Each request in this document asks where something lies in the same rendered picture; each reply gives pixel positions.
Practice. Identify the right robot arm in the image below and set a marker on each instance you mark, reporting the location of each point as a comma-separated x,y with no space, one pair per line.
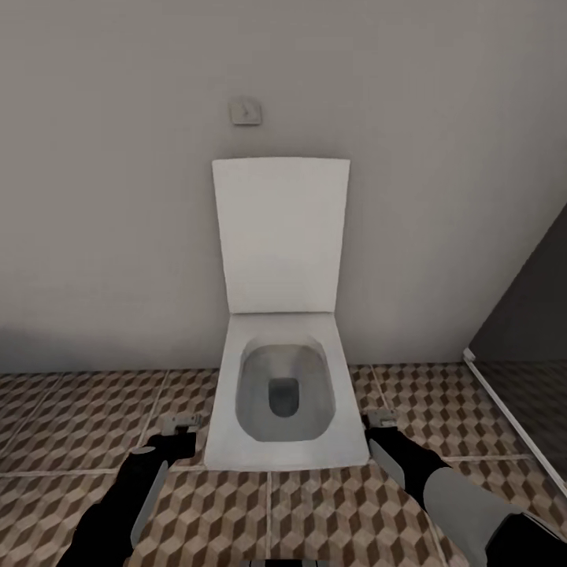
488,530

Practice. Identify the shower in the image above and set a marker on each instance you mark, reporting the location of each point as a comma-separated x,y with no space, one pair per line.
537,452

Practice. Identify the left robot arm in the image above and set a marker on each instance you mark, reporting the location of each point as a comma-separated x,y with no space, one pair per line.
108,532

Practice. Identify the hook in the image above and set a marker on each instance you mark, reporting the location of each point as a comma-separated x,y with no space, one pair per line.
245,112

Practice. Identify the toilet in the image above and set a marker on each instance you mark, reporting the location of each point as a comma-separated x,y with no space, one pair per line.
284,400

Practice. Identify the door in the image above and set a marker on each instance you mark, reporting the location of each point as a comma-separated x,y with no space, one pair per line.
521,350

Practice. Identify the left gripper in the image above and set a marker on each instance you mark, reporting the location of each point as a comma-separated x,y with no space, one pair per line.
183,444

